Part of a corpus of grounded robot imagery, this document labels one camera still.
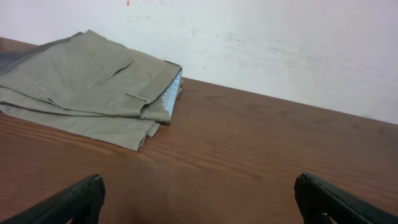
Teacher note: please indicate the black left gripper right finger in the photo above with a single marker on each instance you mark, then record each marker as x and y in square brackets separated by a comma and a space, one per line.
[322, 202]

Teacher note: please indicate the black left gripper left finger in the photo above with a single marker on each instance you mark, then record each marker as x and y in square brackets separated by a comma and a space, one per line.
[79, 203]

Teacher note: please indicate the folded khaki trousers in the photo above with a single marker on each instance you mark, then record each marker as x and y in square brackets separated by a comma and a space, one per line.
[94, 87]

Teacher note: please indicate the folded grey garment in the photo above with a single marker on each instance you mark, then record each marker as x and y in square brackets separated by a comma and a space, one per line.
[11, 59]

